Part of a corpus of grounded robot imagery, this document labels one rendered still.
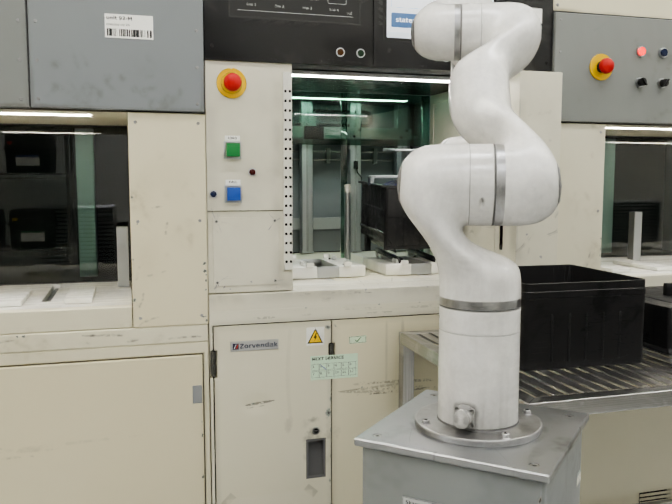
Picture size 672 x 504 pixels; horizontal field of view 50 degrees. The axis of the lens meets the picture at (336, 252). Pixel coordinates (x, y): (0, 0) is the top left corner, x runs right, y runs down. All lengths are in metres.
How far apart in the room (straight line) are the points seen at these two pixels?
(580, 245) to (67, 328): 1.30
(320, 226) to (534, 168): 1.67
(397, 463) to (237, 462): 0.79
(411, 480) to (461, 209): 0.39
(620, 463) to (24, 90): 1.80
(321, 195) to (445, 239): 1.64
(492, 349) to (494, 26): 0.58
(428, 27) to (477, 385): 0.64
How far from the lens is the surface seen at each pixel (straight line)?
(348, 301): 1.75
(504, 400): 1.08
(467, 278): 1.04
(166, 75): 1.66
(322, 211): 2.64
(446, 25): 1.34
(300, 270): 1.91
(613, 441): 2.21
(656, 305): 1.72
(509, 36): 1.29
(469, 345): 1.05
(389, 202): 1.98
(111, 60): 1.66
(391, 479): 1.08
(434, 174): 1.03
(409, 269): 2.01
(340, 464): 1.86
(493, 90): 1.17
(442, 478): 1.04
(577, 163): 2.01
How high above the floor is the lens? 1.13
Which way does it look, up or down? 6 degrees down
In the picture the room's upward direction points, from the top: straight up
